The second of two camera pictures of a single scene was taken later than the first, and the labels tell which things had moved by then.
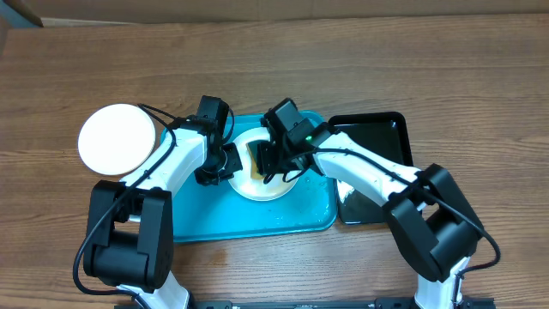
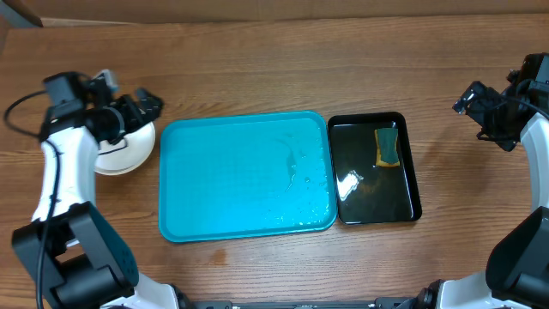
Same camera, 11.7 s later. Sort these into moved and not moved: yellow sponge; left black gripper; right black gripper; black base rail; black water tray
Moved: left black gripper; yellow sponge; right black gripper
Not moved: black water tray; black base rail
